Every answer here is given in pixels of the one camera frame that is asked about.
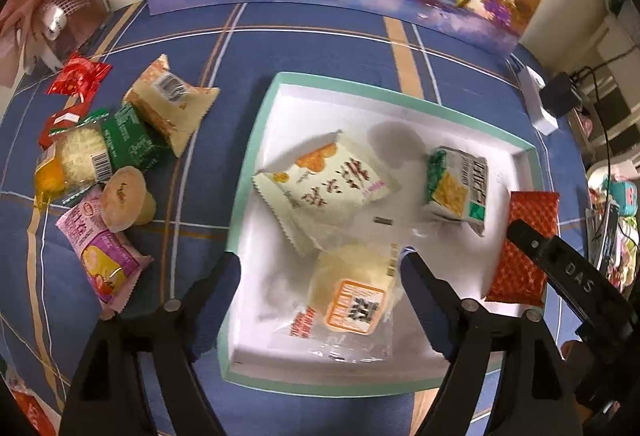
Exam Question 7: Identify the orange jelly cup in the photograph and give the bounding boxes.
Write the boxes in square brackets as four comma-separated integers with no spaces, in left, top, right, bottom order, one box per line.
[34,158,68,209]

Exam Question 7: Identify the cream packet orange print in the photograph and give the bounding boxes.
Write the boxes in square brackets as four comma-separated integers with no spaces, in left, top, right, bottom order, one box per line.
[252,130,402,257]

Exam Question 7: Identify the dark green snack packet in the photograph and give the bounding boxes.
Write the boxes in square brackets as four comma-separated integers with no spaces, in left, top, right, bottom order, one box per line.
[100,104,168,173]

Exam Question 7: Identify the shiny red candy packet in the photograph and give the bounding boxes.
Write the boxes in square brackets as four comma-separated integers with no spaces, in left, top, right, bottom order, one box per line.
[47,52,112,104]

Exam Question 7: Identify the pink snack packet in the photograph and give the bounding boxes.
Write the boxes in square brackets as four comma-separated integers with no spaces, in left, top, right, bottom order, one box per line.
[55,186,155,314]

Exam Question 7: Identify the teal patterned pouch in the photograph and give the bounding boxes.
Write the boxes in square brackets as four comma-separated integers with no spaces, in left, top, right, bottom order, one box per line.
[600,176,640,217]

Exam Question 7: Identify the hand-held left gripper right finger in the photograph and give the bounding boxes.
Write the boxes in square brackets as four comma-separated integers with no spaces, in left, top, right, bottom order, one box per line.
[400,251,586,436]

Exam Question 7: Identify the yellow packet with barcode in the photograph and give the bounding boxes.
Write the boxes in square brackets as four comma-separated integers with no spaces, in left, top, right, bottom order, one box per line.
[122,54,221,159]

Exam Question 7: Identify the black power adapter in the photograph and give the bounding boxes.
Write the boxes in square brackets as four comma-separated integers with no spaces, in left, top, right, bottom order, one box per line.
[540,72,583,117]

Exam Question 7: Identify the clear round pastry packet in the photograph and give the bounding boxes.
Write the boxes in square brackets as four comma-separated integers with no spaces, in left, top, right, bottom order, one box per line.
[270,243,416,362]

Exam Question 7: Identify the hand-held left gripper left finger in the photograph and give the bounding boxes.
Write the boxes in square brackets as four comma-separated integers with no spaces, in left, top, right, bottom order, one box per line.
[59,252,244,436]

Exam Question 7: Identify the white ribbon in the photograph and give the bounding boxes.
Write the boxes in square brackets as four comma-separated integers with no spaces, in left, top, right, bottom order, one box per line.
[42,0,83,41]

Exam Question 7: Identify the red wrapped box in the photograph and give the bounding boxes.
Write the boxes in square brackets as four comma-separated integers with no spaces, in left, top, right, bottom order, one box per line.
[39,103,88,149]

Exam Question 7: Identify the red quilted snack packet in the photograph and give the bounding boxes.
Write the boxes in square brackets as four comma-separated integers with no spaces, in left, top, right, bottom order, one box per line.
[484,191,561,307]

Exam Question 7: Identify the green white cracker packet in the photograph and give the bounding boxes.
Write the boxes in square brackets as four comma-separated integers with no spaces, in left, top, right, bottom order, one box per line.
[421,146,490,237]

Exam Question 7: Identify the white power strip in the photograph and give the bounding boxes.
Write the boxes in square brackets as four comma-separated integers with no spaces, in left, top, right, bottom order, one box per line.
[507,58,558,135]

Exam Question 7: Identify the blue plaid tablecloth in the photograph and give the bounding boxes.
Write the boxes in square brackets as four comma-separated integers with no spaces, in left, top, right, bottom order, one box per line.
[0,0,601,436]

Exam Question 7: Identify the pale jelly cup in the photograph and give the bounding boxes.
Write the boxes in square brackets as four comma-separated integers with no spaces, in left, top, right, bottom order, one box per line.
[100,166,157,233]

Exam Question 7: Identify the red white packet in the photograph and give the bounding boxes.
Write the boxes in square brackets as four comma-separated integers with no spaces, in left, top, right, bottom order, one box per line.
[7,383,53,436]

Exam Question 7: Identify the glass vase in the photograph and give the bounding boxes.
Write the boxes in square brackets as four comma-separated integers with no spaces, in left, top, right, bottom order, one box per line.
[30,0,108,71]

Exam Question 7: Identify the white tray box teal rim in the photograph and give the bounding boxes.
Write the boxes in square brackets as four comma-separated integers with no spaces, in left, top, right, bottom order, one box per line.
[218,72,548,399]

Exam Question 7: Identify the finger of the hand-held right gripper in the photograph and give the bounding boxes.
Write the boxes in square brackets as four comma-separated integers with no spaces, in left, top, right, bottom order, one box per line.
[506,218,628,329]

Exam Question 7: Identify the clear rice cake packet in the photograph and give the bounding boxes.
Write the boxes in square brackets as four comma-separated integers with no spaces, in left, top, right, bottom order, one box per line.
[45,108,116,197]

